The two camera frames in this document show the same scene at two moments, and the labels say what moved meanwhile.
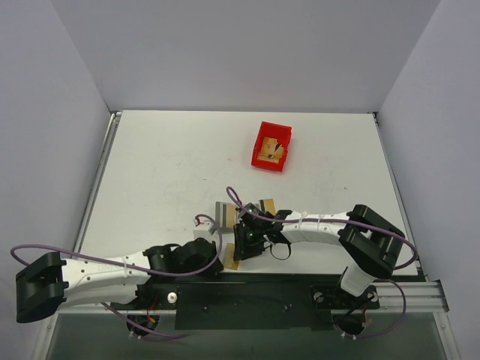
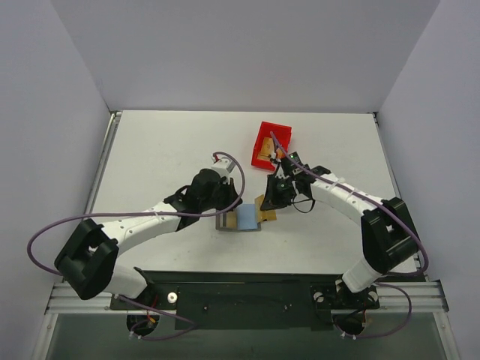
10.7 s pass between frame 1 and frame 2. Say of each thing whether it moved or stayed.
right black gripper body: moved
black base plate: stayed
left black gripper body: moved
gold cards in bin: stayed
